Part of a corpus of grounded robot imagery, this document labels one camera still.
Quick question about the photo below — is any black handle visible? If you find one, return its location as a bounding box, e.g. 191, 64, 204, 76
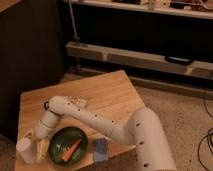
164, 56, 194, 66

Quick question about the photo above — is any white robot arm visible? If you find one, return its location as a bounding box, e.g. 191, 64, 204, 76
25, 96, 177, 171

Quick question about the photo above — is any orange carrot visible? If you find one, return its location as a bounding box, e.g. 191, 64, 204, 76
62, 139, 81, 162

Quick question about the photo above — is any black cable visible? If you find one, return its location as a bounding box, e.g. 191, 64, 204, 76
197, 89, 213, 164

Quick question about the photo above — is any green plate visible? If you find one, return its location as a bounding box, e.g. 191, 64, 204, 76
48, 127, 88, 167

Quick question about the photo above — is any metal pole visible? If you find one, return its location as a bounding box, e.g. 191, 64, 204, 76
68, 0, 80, 45

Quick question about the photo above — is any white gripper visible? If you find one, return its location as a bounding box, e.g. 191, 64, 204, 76
24, 125, 52, 160

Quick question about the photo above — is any black striped eraser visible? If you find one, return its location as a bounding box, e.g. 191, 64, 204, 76
43, 101, 49, 110

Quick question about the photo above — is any wooden shelf beam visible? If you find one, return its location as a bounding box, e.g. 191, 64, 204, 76
66, 41, 213, 80

